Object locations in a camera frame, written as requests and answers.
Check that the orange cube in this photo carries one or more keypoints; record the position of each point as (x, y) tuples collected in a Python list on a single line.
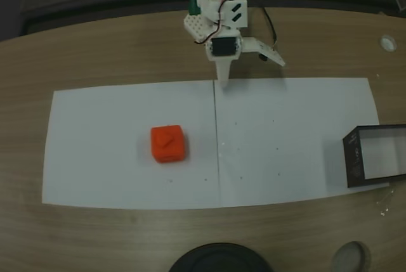
[(168, 143)]

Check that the brown box white inside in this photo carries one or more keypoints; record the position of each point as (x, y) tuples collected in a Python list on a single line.
[(353, 158)]

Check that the white paper sheet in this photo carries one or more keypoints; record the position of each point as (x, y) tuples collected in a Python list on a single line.
[(285, 126), (111, 158)]

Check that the small white round cap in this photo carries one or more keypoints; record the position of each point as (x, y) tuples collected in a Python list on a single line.
[(388, 42)]

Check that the black round object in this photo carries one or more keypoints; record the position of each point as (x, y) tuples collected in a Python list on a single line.
[(219, 261)]

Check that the white perforated base plate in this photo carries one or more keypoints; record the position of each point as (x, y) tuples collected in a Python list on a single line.
[(195, 28)]

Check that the white gripper camera mount plate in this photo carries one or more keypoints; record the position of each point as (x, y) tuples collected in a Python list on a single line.
[(264, 50)]

